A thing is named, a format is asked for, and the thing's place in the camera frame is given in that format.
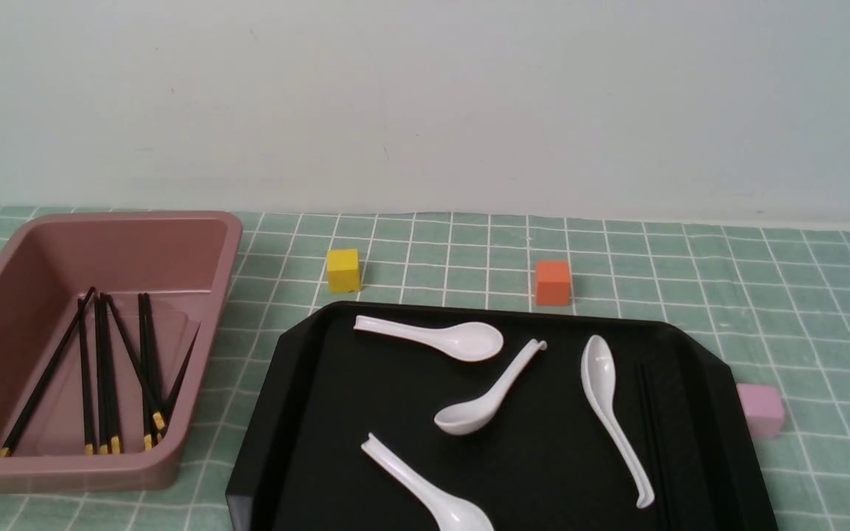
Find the black chopstick rightmost in bin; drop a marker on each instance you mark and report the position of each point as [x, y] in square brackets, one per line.
[179, 379]

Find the pink wooden cube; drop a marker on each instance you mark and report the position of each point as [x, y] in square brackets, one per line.
[763, 410]

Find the orange wooden cube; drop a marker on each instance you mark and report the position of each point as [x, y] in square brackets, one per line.
[553, 285]

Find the black chopstick in bin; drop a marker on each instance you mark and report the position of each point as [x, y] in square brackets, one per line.
[114, 423]
[154, 371]
[12, 440]
[143, 359]
[102, 396]
[90, 434]
[179, 379]

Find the white spoon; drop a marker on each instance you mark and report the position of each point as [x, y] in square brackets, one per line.
[450, 512]
[470, 342]
[465, 418]
[598, 379]

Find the black chopstick diagonal in bin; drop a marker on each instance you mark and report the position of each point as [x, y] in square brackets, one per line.
[158, 418]

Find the white spoon bottom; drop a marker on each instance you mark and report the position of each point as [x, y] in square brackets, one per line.
[450, 512]

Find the yellow wooden cube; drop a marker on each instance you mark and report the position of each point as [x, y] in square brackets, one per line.
[343, 271]

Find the black chopstick leftmost in bin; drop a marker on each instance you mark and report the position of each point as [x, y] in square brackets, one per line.
[12, 440]

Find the green checkered tablecloth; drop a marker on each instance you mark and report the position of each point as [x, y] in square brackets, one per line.
[772, 302]

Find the white spoon top left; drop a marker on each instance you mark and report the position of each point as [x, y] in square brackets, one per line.
[470, 342]

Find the black plastic tray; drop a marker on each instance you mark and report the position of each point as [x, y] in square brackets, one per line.
[544, 462]

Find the white spoon right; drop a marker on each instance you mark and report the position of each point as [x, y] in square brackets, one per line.
[598, 379]

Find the white spoon centre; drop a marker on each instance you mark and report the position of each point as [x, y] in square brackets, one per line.
[465, 418]

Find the pink plastic bin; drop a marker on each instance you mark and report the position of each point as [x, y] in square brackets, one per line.
[184, 260]

